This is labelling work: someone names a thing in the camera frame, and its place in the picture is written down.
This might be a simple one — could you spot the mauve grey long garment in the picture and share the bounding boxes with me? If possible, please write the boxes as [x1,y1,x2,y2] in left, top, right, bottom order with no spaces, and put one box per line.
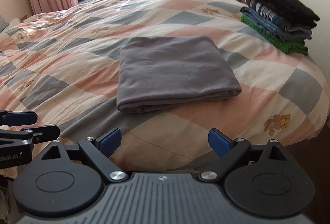
[116,36,242,113]

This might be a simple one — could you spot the checkered pink grey duvet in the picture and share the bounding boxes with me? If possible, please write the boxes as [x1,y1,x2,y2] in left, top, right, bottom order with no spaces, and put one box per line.
[1,0,329,171]

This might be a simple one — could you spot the grey checked pillow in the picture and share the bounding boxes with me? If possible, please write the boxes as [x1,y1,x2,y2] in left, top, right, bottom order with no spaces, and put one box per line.
[0,16,9,32]

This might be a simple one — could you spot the green folded garment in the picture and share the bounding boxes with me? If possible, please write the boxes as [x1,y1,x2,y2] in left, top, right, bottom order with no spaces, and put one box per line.
[240,14,309,56]

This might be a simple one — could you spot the blue folded jeans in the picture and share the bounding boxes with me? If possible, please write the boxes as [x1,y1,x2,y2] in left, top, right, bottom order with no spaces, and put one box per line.
[240,7,281,40]

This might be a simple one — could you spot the grey folded garment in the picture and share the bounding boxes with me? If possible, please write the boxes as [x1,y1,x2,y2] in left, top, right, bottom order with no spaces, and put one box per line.
[277,26,312,41]

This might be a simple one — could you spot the striped folded garment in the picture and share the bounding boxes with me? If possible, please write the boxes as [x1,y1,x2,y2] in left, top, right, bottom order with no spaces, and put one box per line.
[245,0,291,32]

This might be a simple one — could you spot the black folded garment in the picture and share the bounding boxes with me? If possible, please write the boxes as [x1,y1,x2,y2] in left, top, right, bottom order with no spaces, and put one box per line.
[255,0,320,28]

